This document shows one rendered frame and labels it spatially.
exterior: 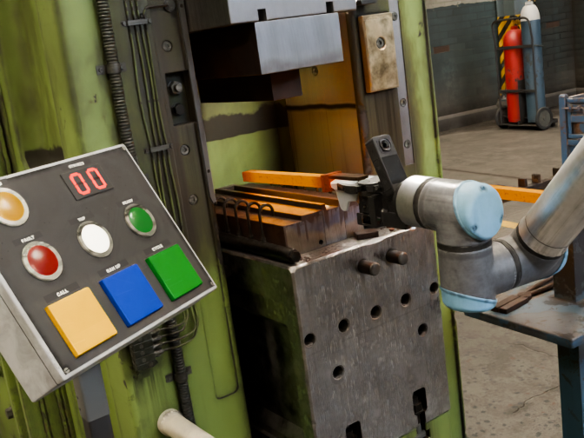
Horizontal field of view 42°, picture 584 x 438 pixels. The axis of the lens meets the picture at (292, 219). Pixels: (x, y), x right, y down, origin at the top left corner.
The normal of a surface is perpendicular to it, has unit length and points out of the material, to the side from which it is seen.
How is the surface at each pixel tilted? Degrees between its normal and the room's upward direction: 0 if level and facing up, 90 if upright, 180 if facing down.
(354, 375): 90
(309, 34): 90
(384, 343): 90
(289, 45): 90
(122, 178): 60
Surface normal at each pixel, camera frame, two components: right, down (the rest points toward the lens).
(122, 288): 0.69, -0.49
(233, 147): 0.58, 0.11
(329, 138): -0.80, 0.24
